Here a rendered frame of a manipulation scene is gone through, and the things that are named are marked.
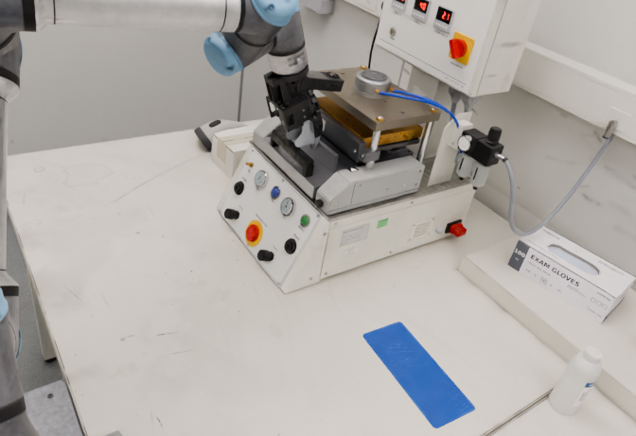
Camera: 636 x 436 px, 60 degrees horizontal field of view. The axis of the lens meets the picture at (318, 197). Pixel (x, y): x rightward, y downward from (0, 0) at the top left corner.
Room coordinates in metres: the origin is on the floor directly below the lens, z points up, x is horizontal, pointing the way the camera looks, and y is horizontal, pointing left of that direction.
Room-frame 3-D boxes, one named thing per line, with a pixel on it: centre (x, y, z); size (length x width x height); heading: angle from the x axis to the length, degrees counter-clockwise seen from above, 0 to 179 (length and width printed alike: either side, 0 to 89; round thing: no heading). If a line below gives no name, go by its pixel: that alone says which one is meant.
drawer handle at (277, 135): (1.04, 0.07, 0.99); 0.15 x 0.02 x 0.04; 39
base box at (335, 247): (1.14, -0.08, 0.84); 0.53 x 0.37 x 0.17; 129
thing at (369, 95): (1.16, -0.11, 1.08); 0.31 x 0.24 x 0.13; 39
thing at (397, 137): (1.15, -0.08, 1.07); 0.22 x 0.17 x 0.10; 39
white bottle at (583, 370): (0.69, -0.51, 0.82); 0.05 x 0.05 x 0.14
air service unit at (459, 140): (1.07, -0.31, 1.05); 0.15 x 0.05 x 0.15; 39
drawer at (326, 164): (1.12, -0.03, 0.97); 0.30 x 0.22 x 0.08; 129
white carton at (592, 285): (1.01, -0.59, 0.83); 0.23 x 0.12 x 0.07; 49
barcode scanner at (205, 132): (1.46, 0.30, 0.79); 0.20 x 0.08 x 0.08; 129
